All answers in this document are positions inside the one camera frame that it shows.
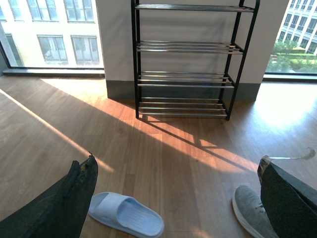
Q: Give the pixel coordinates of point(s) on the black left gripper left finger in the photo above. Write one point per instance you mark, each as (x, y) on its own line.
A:
(58, 212)

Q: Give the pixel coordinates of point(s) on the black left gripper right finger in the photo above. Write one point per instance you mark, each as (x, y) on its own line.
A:
(290, 204)

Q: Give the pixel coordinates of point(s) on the grey knit sneaker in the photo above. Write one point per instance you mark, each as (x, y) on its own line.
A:
(251, 214)

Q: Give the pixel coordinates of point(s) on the light blue slide sandal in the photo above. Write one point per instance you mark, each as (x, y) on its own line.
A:
(126, 214)

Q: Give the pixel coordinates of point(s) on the black metal shoe rack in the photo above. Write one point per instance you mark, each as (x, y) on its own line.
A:
(188, 57)

